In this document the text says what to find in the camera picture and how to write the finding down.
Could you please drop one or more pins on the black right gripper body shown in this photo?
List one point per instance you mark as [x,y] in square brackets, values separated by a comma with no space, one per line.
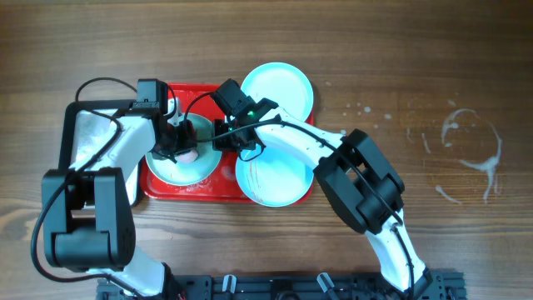
[230,140]

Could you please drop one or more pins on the light blue plate bottom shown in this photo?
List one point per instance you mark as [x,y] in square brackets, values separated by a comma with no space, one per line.
[272,178]

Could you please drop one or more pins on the red plastic tray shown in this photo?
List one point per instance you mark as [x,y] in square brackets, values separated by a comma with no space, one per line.
[220,186]

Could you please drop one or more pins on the light blue plate top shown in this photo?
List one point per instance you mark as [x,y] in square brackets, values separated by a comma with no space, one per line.
[284,84]

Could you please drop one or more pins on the black soapy water tray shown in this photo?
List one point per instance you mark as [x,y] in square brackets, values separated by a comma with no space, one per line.
[88,126]

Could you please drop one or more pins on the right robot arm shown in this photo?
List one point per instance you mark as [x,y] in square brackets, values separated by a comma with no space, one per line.
[360,184]

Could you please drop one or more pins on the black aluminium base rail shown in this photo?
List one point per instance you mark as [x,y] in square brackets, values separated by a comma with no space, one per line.
[434,285]

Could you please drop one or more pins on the pink green sponge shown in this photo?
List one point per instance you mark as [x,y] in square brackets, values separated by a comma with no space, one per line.
[188,157]

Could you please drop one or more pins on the light blue plate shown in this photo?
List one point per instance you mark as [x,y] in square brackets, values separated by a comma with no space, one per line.
[272,178]
[185,173]
[284,84]

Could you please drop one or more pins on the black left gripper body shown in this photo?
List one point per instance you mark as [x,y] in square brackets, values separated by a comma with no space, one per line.
[181,142]

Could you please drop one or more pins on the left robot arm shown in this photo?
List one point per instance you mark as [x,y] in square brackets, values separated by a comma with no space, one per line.
[86,229]

